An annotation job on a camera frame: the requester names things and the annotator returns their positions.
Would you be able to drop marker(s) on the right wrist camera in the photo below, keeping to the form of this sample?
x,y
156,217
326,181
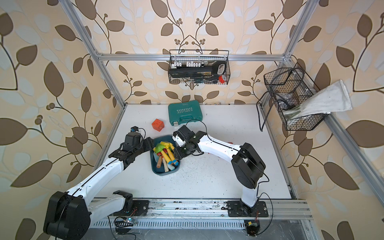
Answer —
x,y
178,141

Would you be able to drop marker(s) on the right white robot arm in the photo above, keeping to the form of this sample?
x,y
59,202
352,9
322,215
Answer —
x,y
247,164

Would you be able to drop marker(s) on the back wire basket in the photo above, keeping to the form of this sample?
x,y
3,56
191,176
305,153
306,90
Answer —
x,y
199,55

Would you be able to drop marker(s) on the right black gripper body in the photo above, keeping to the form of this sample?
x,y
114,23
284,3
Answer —
x,y
183,151

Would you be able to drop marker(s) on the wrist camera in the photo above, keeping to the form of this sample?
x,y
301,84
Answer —
x,y
178,141
134,129

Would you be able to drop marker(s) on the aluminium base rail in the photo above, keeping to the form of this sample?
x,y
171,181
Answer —
x,y
208,214

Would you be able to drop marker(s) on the green tool case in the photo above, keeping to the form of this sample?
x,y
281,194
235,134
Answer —
x,y
181,113

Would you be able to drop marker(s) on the teal storage box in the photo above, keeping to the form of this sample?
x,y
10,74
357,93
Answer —
x,y
159,165

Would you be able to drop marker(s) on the red cube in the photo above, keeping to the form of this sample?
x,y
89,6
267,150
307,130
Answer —
x,y
158,125

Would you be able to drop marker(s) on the white cloth bag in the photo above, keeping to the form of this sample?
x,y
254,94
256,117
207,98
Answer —
x,y
334,98

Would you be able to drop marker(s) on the black handheld tool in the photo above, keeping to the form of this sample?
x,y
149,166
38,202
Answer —
x,y
197,70

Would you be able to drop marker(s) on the yellow shovel blue handle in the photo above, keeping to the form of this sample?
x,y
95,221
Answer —
x,y
168,154

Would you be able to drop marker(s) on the wire basket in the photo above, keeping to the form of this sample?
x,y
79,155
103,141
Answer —
x,y
199,55
288,90

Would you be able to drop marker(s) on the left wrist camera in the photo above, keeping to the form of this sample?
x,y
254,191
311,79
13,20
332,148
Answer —
x,y
134,129

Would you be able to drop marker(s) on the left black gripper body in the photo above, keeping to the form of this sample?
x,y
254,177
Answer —
x,y
146,147

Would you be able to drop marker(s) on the green shovel orange handle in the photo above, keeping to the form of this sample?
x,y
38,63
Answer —
x,y
157,149

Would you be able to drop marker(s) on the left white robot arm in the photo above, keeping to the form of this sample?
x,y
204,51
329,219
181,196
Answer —
x,y
70,214

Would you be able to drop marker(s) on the right wire basket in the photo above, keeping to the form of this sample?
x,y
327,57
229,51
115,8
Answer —
x,y
288,90

